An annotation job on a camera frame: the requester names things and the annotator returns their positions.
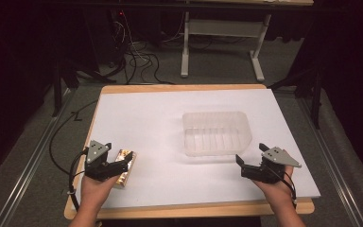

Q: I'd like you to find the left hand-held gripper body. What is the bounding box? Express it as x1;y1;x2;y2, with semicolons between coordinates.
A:
83;139;118;182

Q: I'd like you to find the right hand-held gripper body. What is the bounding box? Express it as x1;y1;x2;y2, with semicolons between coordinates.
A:
240;147;303;184

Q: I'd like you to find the gold snack packet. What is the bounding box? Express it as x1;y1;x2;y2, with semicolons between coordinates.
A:
112;148;138;189

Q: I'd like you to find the clear plastic container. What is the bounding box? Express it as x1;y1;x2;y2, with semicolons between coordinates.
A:
181;111;253;158

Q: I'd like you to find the person's right hand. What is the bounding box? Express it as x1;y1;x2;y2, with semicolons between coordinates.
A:
252;165;296;207

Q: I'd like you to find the person's left hand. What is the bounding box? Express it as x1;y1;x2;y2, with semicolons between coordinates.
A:
79;171;121;210

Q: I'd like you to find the white wooden work board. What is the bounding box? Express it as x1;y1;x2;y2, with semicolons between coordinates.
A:
75;88;322;211

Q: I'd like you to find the black stand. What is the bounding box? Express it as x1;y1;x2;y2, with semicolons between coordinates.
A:
267;64;325;131
50;56;80;118

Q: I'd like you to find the black cable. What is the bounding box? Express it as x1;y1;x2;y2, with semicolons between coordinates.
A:
67;148;90;212
272;169;299;210
48;99;99;176

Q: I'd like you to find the metal floor rail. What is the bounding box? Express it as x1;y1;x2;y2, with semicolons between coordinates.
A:
296;94;362;227
0;88;77;227

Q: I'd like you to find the bundle of floor cables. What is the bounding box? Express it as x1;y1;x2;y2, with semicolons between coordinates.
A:
105;9;179;86

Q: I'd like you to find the white desk frame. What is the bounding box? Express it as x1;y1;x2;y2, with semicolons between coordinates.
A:
180;10;272;83

